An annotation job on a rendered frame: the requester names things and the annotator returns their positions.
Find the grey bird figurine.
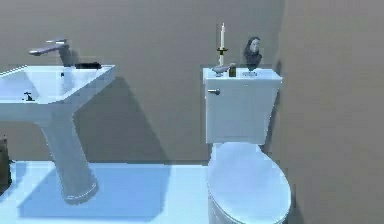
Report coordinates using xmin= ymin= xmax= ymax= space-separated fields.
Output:
xmin=211 ymin=62 xmax=237 ymax=78

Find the white toilet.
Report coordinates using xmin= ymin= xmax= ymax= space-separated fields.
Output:
xmin=202 ymin=66 xmax=292 ymax=224

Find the white candle on brass holder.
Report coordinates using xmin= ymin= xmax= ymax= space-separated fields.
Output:
xmin=215 ymin=22 xmax=230 ymax=68

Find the dark bust statue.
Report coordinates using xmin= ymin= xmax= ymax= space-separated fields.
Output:
xmin=241 ymin=36 xmax=264 ymax=77

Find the black flat soap dish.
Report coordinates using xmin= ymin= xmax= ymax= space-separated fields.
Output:
xmin=74 ymin=61 xmax=103 ymax=70

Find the grey sink faucet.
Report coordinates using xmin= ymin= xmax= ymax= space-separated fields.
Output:
xmin=28 ymin=38 xmax=75 ymax=68

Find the dark brown bin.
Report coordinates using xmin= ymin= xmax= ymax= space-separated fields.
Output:
xmin=0 ymin=135 xmax=14 ymax=195

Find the white pedestal sink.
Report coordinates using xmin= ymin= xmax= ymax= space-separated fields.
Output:
xmin=0 ymin=64 xmax=117 ymax=205

